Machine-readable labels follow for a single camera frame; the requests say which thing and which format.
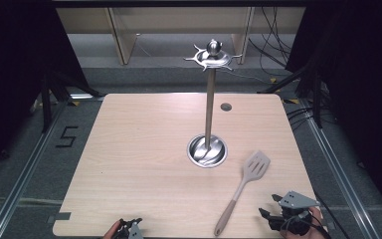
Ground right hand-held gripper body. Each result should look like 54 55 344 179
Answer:
268 190 321 234

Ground black floor cables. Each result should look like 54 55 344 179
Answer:
286 105 316 127

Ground person's left hand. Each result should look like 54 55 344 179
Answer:
101 220 123 239

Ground light wooden desk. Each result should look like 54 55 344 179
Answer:
55 6 306 66

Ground black tripod stand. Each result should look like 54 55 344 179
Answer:
258 62 326 129
39 70 104 134

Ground dark tape strip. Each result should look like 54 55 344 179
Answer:
47 211 72 224

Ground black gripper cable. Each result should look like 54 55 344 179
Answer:
280 191 352 239

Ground bundle of black cables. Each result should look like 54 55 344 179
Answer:
247 6 293 68

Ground aluminium floor rail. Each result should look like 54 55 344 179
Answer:
298 99 376 239
0 94 105 239

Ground black curtain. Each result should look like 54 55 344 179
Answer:
0 0 92 182
284 0 382 213

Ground beige slotted silicone spatula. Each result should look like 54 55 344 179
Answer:
213 150 272 238

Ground metal utensil stand with hooks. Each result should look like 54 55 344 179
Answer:
183 38 243 169

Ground person's right hand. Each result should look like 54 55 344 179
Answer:
280 205 326 239

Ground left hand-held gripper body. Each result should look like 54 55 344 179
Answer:
113 222 144 239

